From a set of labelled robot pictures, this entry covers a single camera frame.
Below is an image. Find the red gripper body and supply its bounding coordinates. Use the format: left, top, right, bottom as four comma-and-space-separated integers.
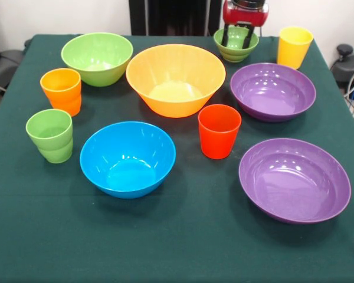
222, 0, 270, 27

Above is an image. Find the green cup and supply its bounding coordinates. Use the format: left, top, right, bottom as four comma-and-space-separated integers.
25, 108, 74, 164

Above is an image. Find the red cup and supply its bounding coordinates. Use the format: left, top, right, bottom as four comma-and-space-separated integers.
198, 104, 242, 160

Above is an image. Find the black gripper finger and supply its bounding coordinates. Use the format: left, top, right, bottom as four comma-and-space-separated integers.
221, 27, 232, 47
242, 26, 256, 50

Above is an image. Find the dark green tablecloth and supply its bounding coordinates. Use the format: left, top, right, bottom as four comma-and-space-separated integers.
0, 34, 354, 283

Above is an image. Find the large orange bowl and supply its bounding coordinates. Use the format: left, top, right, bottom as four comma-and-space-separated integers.
125, 44, 227, 119

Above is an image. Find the yellow cup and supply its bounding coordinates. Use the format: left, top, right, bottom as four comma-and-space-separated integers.
276, 26, 314, 71

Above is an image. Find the orange cup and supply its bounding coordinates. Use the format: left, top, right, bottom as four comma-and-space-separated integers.
40, 68, 83, 117

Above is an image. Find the large green bowl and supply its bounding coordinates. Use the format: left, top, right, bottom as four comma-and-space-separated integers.
61, 32, 134, 88

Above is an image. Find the grey black machine base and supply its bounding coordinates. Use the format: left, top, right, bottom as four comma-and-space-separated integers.
330, 44, 354, 89
0, 20, 29, 95

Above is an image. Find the blue bowl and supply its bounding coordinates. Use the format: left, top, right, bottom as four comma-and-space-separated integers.
79, 121, 177, 200

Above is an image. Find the small green bowl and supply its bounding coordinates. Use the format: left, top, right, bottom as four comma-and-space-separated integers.
213, 28, 260, 63

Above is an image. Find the purple bowl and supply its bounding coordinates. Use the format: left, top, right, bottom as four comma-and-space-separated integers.
230, 62, 317, 123
238, 138, 352, 225

